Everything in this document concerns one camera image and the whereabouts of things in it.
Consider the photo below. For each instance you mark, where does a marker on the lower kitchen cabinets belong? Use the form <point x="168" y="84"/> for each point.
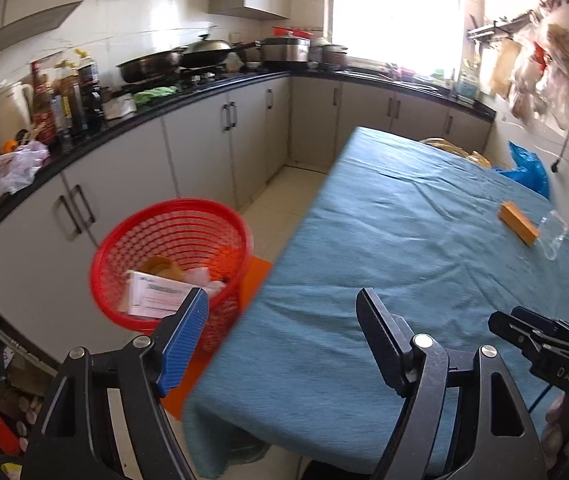
<point x="222" y="143"/>

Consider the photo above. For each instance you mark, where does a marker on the black frying pan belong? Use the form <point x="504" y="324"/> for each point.
<point x="150" y="66"/>

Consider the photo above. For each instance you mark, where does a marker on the blue table cloth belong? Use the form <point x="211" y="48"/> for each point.
<point x="419" y="226"/>

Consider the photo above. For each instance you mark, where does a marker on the white orange carton box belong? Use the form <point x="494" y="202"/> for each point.
<point x="155" y="296"/>

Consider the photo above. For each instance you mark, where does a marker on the blue plastic bag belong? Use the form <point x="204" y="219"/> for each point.
<point x="528" y="170"/>

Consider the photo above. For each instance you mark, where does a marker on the hanging plastic bags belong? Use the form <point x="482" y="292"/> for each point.
<point x="531" y="71"/>

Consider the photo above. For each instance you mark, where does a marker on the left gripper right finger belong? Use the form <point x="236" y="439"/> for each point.
<point x="493" y="436"/>

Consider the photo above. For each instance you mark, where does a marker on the clear plastic cup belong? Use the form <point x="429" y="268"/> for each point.
<point x="552" y="231"/>

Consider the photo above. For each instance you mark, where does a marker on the silver rice cooker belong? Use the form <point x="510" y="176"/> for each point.
<point x="285" y="51"/>

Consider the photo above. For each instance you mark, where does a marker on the yellow plastic bag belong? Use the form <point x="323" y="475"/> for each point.
<point x="446" y="146"/>

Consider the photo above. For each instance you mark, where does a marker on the plastic bags on counter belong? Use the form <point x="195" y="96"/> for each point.
<point x="18" y="169"/>

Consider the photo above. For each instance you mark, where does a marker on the yellow box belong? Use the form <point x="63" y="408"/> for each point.
<point x="513" y="217"/>

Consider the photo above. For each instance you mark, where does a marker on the white electric kettle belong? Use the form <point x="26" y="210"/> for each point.
<point x="16" y="122"/>

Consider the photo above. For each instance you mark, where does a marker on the sauce bottles group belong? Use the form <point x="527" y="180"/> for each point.
<point x="67" y="99"/>

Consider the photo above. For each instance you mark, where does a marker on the black wok with lid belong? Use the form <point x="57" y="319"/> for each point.
<point x="210" y="52"/>

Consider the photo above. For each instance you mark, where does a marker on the red plastic basket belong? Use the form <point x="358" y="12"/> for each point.
<point x="191" y="233"/>

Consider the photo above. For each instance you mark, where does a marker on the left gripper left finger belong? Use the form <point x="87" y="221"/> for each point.
<point x="73" y="437"/>

